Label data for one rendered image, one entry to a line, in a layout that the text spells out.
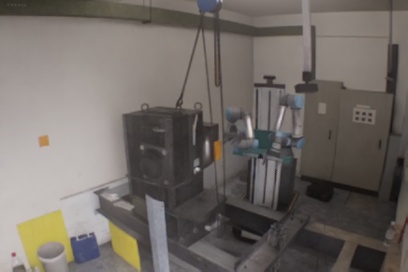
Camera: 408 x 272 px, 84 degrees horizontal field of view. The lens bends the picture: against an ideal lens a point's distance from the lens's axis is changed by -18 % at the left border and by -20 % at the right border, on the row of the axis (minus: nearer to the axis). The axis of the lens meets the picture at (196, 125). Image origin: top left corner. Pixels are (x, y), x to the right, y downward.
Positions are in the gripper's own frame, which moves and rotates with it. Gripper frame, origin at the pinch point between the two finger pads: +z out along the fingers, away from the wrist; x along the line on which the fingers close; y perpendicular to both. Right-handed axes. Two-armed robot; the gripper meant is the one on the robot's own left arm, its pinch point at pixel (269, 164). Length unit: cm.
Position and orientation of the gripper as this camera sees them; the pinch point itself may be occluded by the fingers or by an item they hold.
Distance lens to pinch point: 254.6
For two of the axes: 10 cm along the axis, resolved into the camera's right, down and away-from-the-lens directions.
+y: -5.4, -2.1, -8.1
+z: -3.3, 9.4, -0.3
